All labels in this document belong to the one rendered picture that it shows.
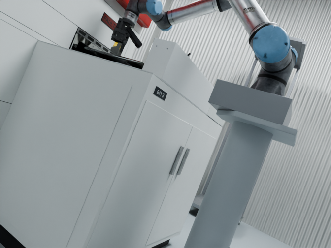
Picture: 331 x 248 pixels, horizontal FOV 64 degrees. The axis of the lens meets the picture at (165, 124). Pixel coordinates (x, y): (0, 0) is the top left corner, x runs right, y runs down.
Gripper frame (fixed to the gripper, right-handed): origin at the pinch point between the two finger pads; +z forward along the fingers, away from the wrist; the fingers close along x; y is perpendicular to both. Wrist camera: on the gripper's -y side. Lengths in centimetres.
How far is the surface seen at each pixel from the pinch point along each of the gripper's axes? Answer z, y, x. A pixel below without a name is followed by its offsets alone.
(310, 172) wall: 9, -242, -94
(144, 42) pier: -89, -37, -269
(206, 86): -1.6, -42.3, 23.8
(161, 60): 3, -12, 51
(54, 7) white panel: -6.9, 34.0, 12.7
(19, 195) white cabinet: 69, 16, 32
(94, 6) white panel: -19.7, 20.5, -1.2
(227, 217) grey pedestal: 47, -56, 58
